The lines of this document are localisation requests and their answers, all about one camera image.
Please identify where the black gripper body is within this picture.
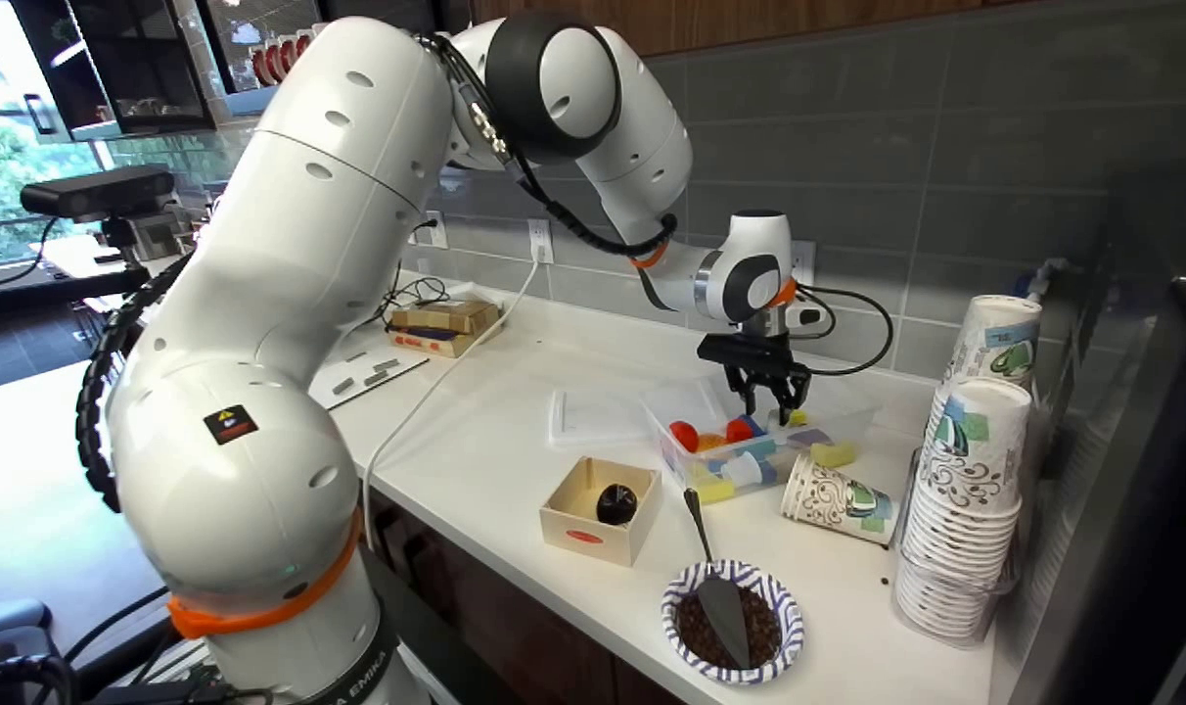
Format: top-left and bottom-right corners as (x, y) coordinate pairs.
(697, 333), (810, 391)

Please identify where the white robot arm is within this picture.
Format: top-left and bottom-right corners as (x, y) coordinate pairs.
(106, 11), (810, 705)

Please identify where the dark object in box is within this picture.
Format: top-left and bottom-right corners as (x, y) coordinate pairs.
(594, 485), (639, 525)

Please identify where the light wooden box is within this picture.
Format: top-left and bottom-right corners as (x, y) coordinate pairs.
(538, 457), (660, 563)

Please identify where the brown cardboard box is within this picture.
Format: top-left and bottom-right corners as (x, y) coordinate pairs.
(388, 299), (499, 358)

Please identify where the black coffee machine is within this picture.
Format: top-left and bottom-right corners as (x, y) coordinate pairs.
(990, 229), (1186, 705)

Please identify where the clear plastic toy bin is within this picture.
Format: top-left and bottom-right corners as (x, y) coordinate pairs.
(641, 377), (872, 504)

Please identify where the clear plastic bin lid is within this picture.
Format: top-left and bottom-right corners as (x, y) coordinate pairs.
(543, 379), (729, 452)

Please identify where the tall paper cup stack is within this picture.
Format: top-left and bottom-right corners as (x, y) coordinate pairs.
(945, 295), (1042, 387)

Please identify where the short paper cup stack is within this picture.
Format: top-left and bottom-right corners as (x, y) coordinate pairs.
(891, 377), (1028, 644)

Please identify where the metal spoon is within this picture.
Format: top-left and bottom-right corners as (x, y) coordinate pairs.
(679, 490), (748, 666)

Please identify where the patterned paper plate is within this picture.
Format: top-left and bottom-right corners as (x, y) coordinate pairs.
(660, 562), (807, 684)

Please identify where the white power cable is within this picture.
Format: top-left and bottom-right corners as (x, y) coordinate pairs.
(356, 252), (546, 552)

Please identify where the white wall outlet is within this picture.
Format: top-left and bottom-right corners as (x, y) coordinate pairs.
(529, 221), (557, 266)

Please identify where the black camera on stand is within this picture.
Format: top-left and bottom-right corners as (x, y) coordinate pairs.
(20, 163), (179, 261)

